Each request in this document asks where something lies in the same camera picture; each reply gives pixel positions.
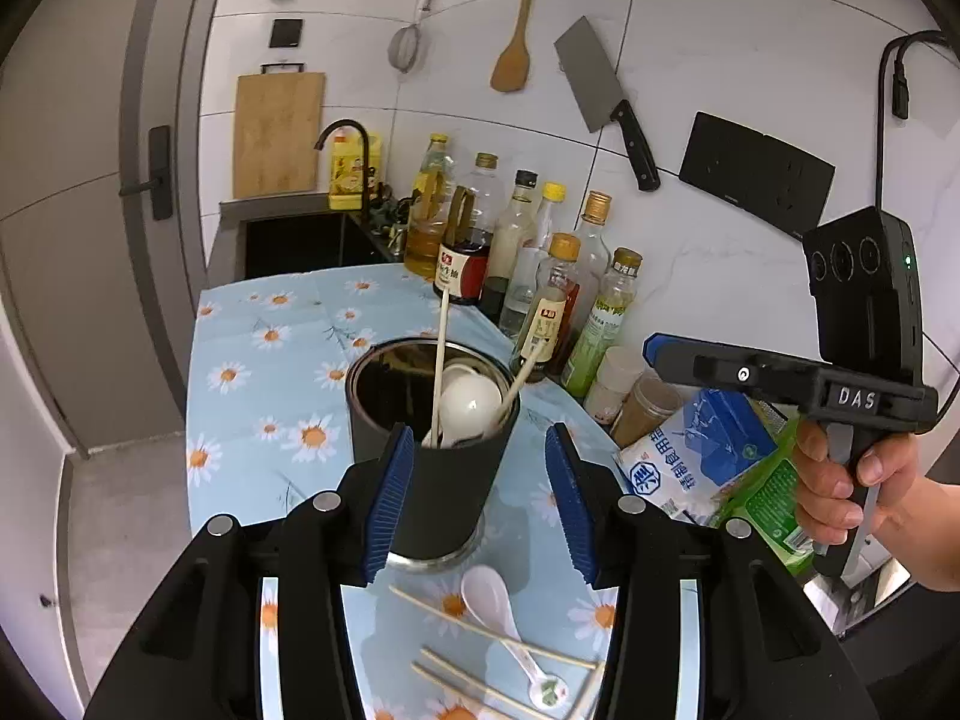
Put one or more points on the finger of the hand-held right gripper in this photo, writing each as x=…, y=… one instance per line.
x=654, y=349

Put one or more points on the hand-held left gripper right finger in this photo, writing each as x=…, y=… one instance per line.
x=570, y=502

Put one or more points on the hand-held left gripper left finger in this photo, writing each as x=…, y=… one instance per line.
x=390, y=502

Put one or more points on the black cylindrical utensil holder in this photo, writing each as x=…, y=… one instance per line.
x=442, y=495

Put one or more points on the pile of wooden chopsticks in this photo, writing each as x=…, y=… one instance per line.
x=431, y=605

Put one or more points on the white ceramic spoon green print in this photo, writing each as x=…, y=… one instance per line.
x=487, y=596

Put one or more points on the white spoons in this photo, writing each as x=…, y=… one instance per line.
x=469, y=405

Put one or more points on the long bamboo chopstick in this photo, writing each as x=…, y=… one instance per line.
x=525, y=379
x=441, y=360

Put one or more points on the person's right hand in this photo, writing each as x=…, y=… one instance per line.
x=915, y=502

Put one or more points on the green label bottle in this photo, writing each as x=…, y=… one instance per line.
x=604, y=322

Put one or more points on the brown spice jar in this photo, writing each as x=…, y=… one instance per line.
x=652, y=409

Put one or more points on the blue white salt bag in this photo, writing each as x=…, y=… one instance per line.
x=697, y=450

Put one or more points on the gold cap clear bottle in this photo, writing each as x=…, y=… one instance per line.
x=596, y=232

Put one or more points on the yellow cap clear bottle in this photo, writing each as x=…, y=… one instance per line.
x=544, y=229

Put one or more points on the blue daisy print tablecloth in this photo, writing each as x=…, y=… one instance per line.
x=262, y=390

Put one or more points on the black cap clear bottle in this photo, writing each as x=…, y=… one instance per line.
x=514, y=247

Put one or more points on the green sugar bag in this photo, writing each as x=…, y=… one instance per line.
x=772, y=495

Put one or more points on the dark soy sauce bottle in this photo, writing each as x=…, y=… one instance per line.
x=463, y=262

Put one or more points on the yellow cooking oil bottle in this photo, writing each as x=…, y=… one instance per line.
x=429, y=225

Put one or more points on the dark kitchen sink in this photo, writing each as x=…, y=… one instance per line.
x=300, y=240

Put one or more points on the wooden spatula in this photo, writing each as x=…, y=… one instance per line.
x=511, y=64

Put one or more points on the yellow dish soap bottle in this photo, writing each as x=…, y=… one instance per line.
x=346, y=180

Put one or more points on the black faucet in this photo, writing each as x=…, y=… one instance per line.
x=365, y=165

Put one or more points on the wooden cutting board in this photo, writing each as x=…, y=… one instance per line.
x=277, y=135

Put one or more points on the hanging metal strainer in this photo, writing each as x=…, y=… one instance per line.
x=407, y=49

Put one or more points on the grey door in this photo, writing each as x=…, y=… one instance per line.
x=75, y=240

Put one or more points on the black wall outlet panel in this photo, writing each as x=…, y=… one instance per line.
x=750, y=172

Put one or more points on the black square wall plate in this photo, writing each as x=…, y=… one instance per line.
x=287, y=34

